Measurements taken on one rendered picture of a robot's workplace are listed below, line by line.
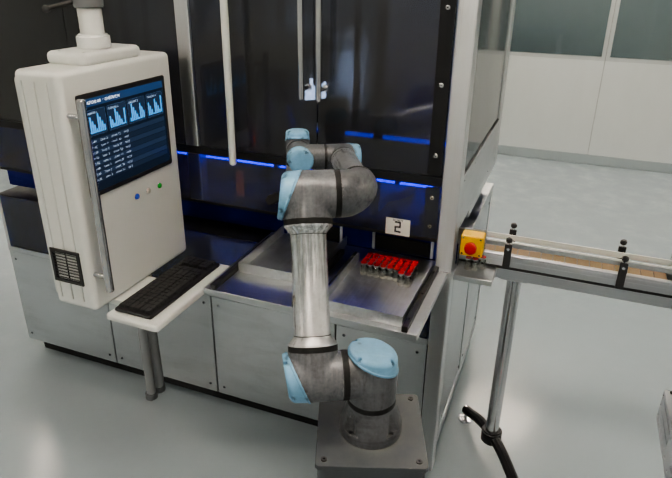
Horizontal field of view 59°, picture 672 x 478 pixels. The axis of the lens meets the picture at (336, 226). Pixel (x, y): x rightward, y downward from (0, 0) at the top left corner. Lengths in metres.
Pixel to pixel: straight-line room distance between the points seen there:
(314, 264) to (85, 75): 0.91
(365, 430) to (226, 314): 1.19
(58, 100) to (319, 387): 1.06
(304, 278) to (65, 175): 0.85
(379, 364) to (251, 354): 1.26
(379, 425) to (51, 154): 1.19
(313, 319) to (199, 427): 1.48
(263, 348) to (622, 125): 4.84
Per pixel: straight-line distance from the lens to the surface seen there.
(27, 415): 3.07
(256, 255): 2.13
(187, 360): 2.79
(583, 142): 6.61
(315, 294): 1.37
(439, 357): 2.24
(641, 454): 2.92
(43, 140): 1.93
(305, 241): 1.37
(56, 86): 1.84
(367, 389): 1.40
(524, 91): 6.52
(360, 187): 1.39
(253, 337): 2.52
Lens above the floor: 1.83
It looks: 24 degrees down
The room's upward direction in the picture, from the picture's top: 1 degrees clockwise
